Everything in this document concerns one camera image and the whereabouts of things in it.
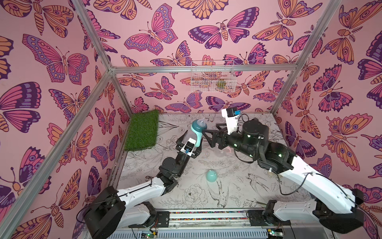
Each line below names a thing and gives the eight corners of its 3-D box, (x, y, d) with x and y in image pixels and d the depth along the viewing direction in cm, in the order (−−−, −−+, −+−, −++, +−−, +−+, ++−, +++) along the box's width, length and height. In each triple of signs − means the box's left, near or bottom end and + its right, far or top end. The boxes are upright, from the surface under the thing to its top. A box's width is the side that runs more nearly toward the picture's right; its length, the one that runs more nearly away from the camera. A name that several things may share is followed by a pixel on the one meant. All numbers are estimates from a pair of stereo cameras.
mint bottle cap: (206, 182, 88) (206, 179, 84) (205, 172, 92) (206, 169, 88) (216, 181, 88) (217, 179, 84) (215, 172, 91) (216, 169, 88)
